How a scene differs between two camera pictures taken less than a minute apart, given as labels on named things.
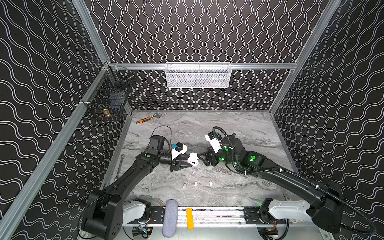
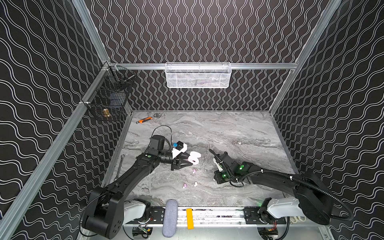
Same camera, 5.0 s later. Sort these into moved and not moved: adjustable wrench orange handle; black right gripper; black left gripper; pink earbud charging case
Moved: black right gripper
Not moved: pink earbud charging case; black left gripper; adjustable wrench orange handle
